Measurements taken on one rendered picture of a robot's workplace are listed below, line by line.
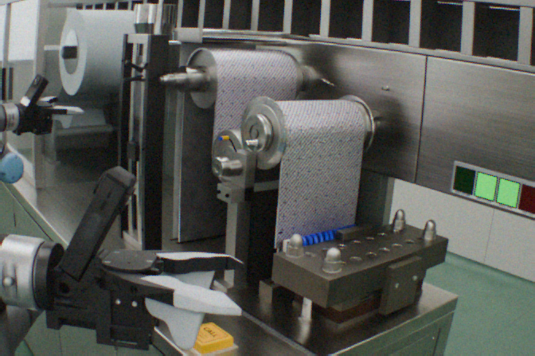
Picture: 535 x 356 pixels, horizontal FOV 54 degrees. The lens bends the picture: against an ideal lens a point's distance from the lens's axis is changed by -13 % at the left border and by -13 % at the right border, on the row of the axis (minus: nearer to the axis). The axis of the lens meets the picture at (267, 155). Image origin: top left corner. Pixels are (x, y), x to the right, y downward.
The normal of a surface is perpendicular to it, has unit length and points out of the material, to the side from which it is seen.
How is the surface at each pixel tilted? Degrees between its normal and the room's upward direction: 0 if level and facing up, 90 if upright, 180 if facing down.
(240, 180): 90
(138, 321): 82
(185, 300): 82
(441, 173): 90
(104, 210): 81
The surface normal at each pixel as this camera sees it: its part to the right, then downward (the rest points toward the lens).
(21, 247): 0.07, -0.80
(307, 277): -0.78, 0.07
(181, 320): -0.52, 0.03
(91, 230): 0.07, 0.05
